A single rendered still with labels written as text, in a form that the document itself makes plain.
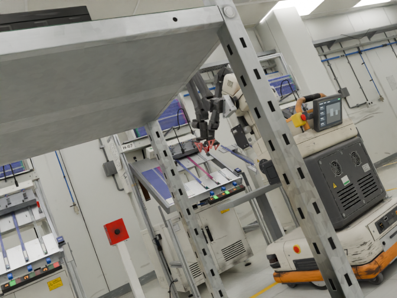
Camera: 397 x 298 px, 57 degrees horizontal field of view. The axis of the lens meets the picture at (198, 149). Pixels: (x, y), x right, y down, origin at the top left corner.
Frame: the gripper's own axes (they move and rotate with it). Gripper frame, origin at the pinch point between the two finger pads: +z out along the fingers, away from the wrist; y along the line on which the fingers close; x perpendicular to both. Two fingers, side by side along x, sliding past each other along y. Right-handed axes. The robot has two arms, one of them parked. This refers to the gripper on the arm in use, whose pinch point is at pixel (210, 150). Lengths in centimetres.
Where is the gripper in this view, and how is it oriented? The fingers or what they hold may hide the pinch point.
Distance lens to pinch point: 309.7
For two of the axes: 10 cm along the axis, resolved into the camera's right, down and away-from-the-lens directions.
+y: -8.5, 2.7, -4.5
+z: -0.1, 8.5, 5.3
